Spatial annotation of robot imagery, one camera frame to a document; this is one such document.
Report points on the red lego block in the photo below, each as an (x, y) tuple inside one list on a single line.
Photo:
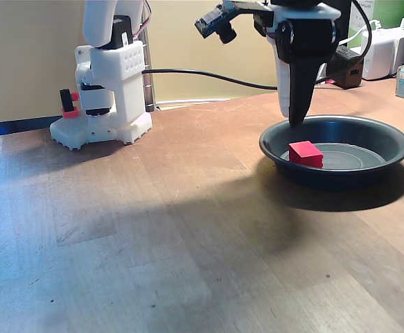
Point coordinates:
[(305, 154)]

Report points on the black gripper camera module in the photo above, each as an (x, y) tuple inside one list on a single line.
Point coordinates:
[(215, 21)]

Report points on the green and white box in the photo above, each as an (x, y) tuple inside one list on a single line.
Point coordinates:
[(388, 14)]

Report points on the black cube power adapter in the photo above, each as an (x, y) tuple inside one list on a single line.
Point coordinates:
[(350, 74)]

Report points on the chrome metal pole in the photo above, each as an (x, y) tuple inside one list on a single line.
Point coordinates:
[(150, 90)]

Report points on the dark round metal pan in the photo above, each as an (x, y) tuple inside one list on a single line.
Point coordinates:
[(361, 163)]

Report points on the white charger brick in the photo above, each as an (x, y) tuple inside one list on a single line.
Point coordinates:
[(383, 55)]

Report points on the red and black clamp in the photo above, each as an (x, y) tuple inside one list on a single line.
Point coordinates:
[(69, 112)]

